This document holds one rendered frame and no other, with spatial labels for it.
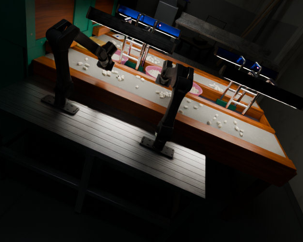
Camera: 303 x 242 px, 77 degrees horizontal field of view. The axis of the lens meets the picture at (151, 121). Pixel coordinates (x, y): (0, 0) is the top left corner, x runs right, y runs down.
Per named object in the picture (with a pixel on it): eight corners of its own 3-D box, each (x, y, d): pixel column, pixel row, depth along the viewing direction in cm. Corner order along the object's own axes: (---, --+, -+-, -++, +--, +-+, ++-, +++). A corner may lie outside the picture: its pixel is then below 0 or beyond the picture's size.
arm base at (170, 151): (146, 127, 107) (143, 134, 101) (179, 141, 107) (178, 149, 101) (142, 137, 112) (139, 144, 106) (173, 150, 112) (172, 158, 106)
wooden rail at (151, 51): (245, 109, 223) (255, 96, 213) (101, 48, 218) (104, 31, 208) (243, 104, 233) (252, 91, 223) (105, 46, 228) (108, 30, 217)
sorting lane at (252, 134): (285, 161, 135) (287, 159, 134) (45, 60, 130) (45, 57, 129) (271, 136, 160) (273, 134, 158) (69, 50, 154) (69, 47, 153)
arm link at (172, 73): (162, 66, 118) (181, 61, 89) (175, 70, 120) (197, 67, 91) (157, 86, 120) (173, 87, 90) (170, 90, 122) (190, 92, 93)
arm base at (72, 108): (48, 83, 107) (40, 88, 101) (81, 98, 107) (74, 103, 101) (48, 95, 111) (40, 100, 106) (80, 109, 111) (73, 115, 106)
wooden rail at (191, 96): (266, 141, 163) (275, 132, 157) (69, 57, 158) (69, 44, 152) (264, 137, 168) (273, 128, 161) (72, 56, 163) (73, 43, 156)
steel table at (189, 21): (247, 107, 394) (284, 60, 334) (157, 68, 394) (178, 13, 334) (241, 92, 457) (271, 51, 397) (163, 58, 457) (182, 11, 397)
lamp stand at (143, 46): (130, 88, 150) (148, 30, 124) (106, 78, 149) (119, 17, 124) (136, 79, 166) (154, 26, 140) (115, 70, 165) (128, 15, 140)
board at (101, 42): (89, 52, 154) (90, 50, 154) (72, 44, 154) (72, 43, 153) (106, 43, 181) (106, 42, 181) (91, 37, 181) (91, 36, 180)
